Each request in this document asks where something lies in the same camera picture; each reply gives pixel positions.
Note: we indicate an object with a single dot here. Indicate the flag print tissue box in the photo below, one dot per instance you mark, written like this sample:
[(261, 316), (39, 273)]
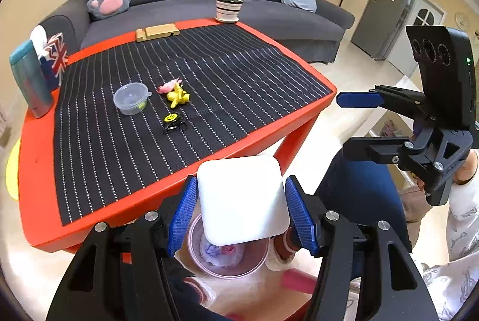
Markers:
[(56, 63)]

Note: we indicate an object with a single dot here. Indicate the pink toy figure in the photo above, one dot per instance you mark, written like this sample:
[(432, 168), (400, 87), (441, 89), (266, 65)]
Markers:
[(168, 86)]

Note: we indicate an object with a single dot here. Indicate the person's shoe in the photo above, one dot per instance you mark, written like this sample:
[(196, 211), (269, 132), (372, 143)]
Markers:
[(282, 250), (202, 293)]

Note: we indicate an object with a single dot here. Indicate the potted cactus in striped pot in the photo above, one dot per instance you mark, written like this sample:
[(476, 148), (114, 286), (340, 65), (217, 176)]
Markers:
[(228, 8)]

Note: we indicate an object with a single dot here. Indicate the yellow stool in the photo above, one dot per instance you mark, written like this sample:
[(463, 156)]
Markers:
[(13, 171)]

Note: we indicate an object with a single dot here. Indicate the white cloth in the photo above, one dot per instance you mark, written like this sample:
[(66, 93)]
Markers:
[(38, 38)]

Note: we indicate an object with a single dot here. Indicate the white door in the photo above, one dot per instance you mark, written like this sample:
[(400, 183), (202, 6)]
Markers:
[(423, 14)]

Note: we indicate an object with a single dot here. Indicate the white plastic bag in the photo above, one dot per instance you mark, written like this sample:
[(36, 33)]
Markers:
[(232, 261)]

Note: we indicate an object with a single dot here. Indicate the pink soft object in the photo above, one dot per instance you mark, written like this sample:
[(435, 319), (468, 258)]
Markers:
[(297, 281)]

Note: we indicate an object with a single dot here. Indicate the pink trash bin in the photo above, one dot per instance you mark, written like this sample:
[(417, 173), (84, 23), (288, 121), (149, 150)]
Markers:
[(254, 261)]

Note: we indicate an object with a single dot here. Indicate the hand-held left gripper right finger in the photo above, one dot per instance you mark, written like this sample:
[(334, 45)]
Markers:
[(301, 216)]

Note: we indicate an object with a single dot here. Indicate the clear plastic container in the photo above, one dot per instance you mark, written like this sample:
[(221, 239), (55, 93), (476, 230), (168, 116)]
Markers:
[(131, 98)]

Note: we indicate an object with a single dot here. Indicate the wooden phone stand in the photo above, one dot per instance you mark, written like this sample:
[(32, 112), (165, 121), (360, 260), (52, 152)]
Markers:
[(157, 33)]

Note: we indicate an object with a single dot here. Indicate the teal thermos bottle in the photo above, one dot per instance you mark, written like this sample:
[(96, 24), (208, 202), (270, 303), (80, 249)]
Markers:
[(32, 81)]

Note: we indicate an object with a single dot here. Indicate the red table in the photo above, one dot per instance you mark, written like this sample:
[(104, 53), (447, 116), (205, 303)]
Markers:
[(37, 171)]

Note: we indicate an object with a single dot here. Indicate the white square lid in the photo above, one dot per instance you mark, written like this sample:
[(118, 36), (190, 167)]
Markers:
[(243, 201)]

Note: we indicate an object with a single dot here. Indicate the yellow toy figure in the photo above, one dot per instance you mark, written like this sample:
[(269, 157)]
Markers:
[(177, 97)]

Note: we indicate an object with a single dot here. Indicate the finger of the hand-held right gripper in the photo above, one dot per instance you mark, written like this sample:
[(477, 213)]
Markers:
[(359, 99), (374, 149)]

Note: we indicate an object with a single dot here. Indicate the dark grey sofa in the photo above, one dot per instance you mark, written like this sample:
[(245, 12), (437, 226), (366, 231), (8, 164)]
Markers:
[(209, 10)]

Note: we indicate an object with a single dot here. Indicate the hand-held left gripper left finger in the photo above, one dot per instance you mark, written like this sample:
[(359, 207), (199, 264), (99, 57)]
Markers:
[(183, 216)]

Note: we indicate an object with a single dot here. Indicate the grey refrigerator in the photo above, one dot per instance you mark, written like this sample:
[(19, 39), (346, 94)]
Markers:
[(381, 18)]

